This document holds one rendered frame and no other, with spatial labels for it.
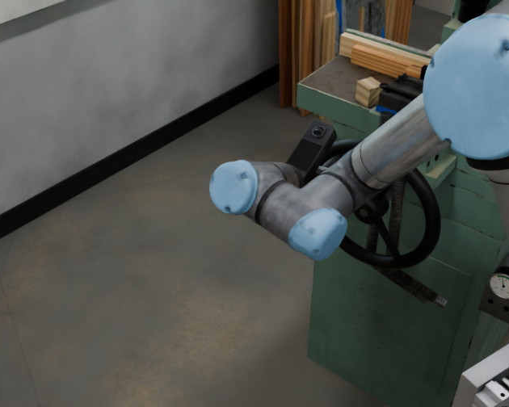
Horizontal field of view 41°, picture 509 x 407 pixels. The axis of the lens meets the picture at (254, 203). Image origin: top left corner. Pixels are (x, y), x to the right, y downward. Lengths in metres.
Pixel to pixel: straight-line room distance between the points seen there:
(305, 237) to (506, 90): 0.40
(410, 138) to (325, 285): 0.99
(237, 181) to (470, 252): 0.72
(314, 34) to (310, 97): 1.45
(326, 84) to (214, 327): 0.95
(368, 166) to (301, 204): 0.11
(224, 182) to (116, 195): 1.76
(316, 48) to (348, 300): 1.45
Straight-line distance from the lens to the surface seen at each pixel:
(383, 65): 1.61
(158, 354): 2.14
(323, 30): 2.94
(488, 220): 1.48
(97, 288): 2.35
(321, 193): 0.96
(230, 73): 3.13
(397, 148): 0.93
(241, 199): 0.95
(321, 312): 1.94
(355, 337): 1.92
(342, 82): 1.57
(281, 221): 0.94
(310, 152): 1.13
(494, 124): 0.64
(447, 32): 1.47
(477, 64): 0.64
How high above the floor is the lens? 1.66
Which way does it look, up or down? 39 degrees down
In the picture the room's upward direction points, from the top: straight up
